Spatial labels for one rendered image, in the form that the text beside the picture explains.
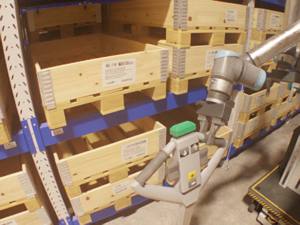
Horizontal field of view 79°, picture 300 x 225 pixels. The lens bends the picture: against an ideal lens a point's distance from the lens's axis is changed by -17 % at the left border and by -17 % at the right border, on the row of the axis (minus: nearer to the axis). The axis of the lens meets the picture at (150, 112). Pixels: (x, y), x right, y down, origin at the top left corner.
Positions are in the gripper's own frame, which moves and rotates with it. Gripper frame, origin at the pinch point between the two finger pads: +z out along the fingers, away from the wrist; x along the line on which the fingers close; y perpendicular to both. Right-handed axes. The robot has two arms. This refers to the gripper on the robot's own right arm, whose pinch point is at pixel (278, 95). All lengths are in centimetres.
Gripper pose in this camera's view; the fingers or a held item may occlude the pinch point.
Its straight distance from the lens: 122.1
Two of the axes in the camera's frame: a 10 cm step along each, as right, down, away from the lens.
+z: -2.4, 9.6, 1.1
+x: -6.5, -2.4, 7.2
